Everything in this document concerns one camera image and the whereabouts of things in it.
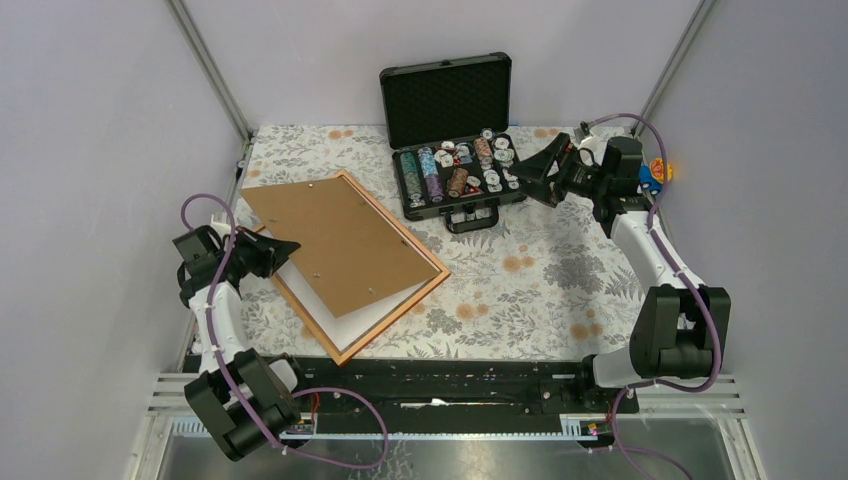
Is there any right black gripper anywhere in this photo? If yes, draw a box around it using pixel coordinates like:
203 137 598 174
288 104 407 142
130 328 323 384
506 133 608 210

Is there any brown cardboard backing board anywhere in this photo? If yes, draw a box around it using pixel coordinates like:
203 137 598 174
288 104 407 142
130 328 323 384
241 173 437 317

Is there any sunset landscape photo print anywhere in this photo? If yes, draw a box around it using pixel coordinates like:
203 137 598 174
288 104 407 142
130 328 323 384
272 263 430 359

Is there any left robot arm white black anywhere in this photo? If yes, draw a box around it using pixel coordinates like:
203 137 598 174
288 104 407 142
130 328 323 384
173 225 311 461

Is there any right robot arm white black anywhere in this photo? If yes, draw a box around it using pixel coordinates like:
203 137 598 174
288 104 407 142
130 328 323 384
509 133 731 412

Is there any pink poker chip stack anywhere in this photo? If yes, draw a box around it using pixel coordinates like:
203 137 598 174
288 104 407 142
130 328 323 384
473 137 494 166

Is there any brown poker chip stack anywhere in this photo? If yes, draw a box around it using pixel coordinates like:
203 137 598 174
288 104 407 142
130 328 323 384
447 167 469 198

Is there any purple poker chip stack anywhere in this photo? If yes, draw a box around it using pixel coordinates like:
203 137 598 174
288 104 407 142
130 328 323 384
425 174 445 203

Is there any black poker chip case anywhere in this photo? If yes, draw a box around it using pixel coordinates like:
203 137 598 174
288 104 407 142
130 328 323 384
379 52 525 234

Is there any blue poker chip stack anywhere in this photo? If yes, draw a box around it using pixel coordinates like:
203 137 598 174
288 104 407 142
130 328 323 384
417 147 439 179

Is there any blue yellow toy car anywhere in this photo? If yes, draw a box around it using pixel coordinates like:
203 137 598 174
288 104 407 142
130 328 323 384
638 157 673 197

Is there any green poker chip stack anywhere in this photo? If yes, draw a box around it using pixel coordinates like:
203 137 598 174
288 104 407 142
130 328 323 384
400 152 423 204

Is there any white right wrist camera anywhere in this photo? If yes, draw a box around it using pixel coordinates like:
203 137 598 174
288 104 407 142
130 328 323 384
575 121 605 166

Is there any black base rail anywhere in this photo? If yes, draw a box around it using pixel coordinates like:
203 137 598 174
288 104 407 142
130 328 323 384
293 357 639 435

